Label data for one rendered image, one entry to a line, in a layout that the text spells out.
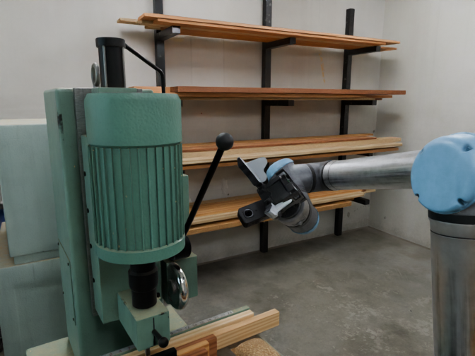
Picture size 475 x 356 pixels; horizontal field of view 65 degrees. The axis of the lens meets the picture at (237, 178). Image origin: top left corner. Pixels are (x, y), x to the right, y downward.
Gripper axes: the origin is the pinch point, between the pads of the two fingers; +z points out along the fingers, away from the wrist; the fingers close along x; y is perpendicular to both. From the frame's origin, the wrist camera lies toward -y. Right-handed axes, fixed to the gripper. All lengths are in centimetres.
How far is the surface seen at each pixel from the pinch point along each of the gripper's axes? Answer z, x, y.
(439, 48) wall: -271, -156, 172
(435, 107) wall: -297, -119, 141
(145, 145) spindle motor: 22.7, -5.4, -7.9
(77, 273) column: 2.6, -5.5, -45.9
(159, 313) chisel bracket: 1.9, 13.6, -28.9
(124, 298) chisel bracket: 1.3, 6.1, -36.3
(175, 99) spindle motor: 20.6, -12.0, -0.1
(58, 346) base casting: -17, -2, -75
